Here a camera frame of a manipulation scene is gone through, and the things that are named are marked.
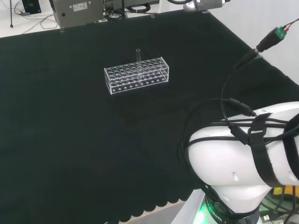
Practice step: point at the black computer tower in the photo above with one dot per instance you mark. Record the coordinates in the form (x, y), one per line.
(31, 5)

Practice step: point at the black tripod leg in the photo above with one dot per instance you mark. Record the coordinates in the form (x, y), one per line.
(11, 16)

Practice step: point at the grey metal equipment box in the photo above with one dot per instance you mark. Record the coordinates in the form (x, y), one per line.
(77, 11)

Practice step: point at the green terminal connector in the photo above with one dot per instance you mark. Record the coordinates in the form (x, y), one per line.
(280, 32)

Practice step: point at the silver grey camera housing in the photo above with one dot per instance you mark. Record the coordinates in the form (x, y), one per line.
(203, 4)

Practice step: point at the black bench cloth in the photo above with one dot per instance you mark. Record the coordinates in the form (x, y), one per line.
(70, 140)

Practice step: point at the clear plastic test tube rack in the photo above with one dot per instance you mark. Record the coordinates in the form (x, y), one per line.
(130, 78)

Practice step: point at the silver usb plug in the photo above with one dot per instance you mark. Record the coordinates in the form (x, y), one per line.
(266, 217)

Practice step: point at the clear glass test tube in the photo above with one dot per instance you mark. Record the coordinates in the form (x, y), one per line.
(138, 56)

